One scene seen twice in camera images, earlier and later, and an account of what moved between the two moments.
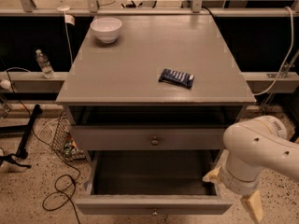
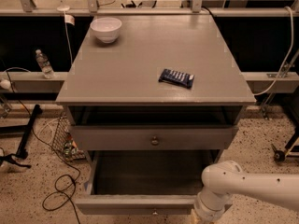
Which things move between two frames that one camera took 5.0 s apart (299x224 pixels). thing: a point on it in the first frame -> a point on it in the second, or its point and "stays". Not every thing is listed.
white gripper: (233, 183) -> (203, 211)
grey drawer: (151, 183) stays
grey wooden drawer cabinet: (166, 85) stays
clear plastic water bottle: (45, 64) stays
